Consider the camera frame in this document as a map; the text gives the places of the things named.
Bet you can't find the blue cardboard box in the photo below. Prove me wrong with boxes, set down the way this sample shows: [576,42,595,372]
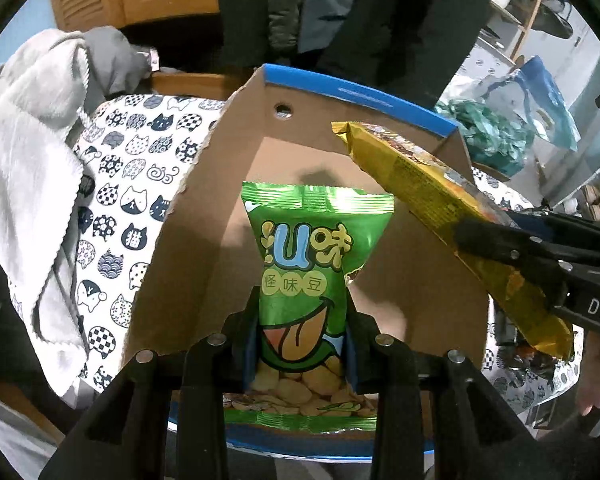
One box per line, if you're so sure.
[122,63,490,463]

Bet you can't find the yellow long snack packet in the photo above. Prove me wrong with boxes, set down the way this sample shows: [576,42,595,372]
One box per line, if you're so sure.
[332,122,573,361]

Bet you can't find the green bean snack bag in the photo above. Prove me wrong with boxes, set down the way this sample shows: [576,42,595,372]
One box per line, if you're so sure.
[223,182,394,434]

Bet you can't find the right hand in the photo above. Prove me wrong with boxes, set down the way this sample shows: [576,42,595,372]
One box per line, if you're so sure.
[576,332,600,416]

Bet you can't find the teal patterned bag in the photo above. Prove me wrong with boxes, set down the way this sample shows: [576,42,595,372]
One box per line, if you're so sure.
[434,99,535,178]

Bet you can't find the blue clear plastic bag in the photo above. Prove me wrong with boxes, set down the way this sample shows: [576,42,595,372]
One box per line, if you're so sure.
[474,56,581,152]

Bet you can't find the wooden shelf rack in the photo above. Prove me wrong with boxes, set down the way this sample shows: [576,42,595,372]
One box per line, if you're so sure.
[486,0,543,61]

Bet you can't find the cat pattern bed sheet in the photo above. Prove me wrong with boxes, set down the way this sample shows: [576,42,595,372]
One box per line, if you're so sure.
[74,93,224,391]

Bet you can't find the dark hanging jacket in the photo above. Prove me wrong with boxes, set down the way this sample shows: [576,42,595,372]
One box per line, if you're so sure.
[219,0,490,108]

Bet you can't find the grey white towel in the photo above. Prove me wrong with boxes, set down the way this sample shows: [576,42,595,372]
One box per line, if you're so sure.
[0,26,150,396]

